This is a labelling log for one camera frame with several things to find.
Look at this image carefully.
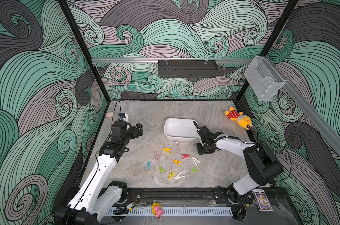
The white clothespin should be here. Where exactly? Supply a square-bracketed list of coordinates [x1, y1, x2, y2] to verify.
[175, 169, 185, 180]
[192, 157, 200, 169]

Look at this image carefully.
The pink clothespin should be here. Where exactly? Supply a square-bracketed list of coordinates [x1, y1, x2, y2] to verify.
[154, 151, 161, 162]

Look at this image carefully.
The teal clothespin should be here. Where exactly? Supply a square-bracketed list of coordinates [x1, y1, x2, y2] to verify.
[145, 161, 151, 171]

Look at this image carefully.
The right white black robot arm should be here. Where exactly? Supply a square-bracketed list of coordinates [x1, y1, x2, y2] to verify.
[193, 122, 283, 200]

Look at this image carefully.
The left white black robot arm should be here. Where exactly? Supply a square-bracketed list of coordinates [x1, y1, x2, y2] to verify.
[54, 120, 143, 225]

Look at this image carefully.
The white plastic storage box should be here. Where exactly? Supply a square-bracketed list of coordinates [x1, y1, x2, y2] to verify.
[164, 118, 199, 142]

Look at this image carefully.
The card box with picture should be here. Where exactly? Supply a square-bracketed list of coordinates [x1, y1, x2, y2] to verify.
[252, 189, 273, 212]

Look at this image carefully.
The small pink eraser blob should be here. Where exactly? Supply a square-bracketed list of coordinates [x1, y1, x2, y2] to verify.
[106, 112, 114, 118]

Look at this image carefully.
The yellow orange clothespin middle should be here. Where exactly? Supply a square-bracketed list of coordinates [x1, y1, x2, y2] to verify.
[173, 159, 182, 167]

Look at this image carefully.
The yellow bear plush toy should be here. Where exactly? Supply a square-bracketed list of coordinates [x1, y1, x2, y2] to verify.
[224, 107, 253, 130]

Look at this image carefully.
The pink yellow flower toy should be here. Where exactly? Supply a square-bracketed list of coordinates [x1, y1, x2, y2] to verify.
[152, 203, 165, 218]

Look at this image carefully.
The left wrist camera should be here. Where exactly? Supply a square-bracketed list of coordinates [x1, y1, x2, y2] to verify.
[117, 113, 129, 122]

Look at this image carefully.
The black wall-mounted tray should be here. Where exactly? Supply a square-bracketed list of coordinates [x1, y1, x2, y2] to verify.
[158, 60, 219, 78]

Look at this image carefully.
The white slotted cable duct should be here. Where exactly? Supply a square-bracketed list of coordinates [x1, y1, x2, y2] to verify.
[118, 207, 233, 217]

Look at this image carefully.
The clear acrylic wall holder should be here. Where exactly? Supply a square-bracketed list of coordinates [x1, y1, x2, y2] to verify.
[244, 56, 285, 102]

